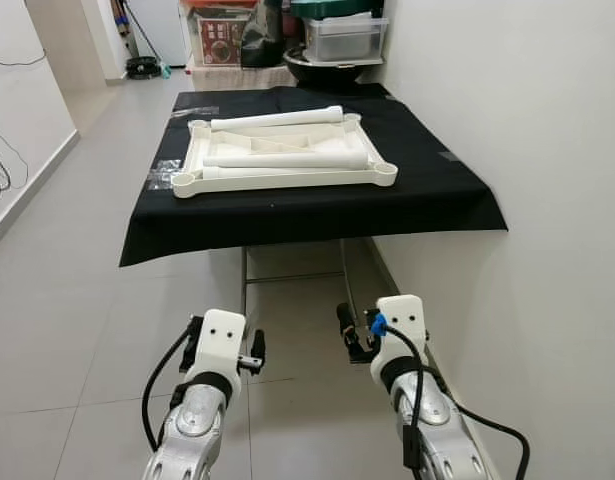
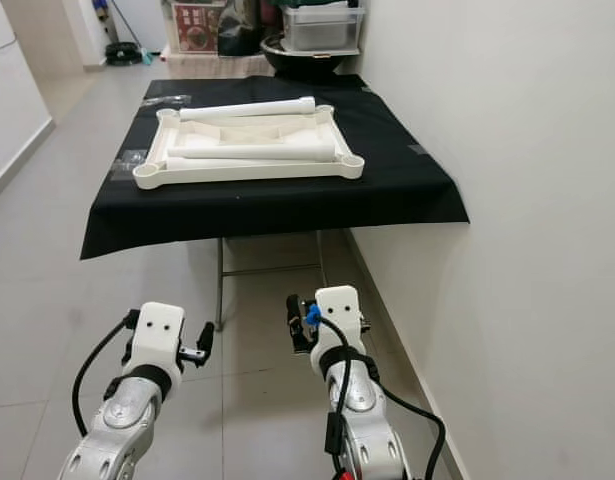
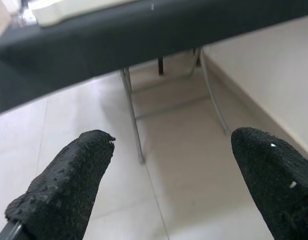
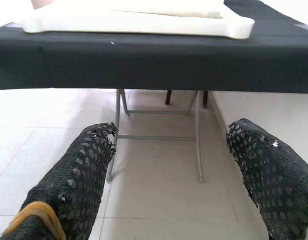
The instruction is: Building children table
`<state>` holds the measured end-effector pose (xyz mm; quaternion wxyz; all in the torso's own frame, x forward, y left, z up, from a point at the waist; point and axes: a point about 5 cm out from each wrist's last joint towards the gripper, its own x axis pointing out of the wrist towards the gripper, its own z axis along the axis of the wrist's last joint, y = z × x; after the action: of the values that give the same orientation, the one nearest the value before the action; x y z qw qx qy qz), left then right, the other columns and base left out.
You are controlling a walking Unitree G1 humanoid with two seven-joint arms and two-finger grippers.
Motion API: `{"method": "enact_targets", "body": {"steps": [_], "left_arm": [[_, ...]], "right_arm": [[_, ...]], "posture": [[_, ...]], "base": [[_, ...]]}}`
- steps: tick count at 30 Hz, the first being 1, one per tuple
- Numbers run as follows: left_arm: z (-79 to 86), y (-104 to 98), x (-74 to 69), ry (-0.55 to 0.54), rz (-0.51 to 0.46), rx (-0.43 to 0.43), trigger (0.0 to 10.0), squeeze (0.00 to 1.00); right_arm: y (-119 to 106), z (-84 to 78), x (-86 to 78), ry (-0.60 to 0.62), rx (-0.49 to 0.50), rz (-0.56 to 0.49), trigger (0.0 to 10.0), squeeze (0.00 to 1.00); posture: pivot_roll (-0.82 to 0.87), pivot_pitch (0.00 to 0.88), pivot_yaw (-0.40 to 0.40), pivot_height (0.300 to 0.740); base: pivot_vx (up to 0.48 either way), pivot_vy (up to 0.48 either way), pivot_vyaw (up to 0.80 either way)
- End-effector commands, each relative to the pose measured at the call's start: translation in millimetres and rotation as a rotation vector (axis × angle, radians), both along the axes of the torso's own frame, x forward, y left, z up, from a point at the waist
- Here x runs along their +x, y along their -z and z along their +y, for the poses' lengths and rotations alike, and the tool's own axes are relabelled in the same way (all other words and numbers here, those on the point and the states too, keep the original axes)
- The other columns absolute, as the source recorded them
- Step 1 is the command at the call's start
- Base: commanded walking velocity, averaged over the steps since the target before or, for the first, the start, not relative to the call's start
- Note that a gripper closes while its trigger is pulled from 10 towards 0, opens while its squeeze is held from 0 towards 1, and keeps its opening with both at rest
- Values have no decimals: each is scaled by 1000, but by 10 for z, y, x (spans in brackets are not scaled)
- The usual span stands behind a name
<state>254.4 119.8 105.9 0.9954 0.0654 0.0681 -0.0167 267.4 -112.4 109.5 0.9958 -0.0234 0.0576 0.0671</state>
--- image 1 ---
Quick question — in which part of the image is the white plastic children table top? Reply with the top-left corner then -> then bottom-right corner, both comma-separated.
170,113 -> 399,199

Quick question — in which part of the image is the black table cloth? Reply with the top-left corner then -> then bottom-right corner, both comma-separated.
119,84 -> 509,268

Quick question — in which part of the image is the clear tape patch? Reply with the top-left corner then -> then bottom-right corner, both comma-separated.
147,158 -> 184,191
171,105 -> 219,120

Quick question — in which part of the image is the black wok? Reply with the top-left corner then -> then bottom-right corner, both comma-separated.
283,47 -> 376,87

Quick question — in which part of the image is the clear plastic storage box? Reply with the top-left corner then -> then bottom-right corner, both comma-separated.
304,14 -> 389,64

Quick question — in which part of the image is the black bag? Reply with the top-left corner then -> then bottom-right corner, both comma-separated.
240,0 -> 288,70

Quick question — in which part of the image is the red printed box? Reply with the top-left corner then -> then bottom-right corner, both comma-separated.
187,7 -> 254,69

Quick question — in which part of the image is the dark green lid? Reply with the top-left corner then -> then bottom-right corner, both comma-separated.
290,0 -> 386,22

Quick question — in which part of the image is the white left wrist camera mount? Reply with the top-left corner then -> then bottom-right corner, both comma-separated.
199,309 -> 247,379

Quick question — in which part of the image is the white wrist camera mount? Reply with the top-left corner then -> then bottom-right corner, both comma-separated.
199,309 -> 247,379
371,295 -> 429,363

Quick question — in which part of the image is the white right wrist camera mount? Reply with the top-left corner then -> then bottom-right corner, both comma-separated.
371,295 -> 429,363

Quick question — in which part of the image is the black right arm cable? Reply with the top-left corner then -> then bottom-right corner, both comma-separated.
382,322 -> 533,480

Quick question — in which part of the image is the black coiled hose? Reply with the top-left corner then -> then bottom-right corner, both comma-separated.
124,56 -> 165,80

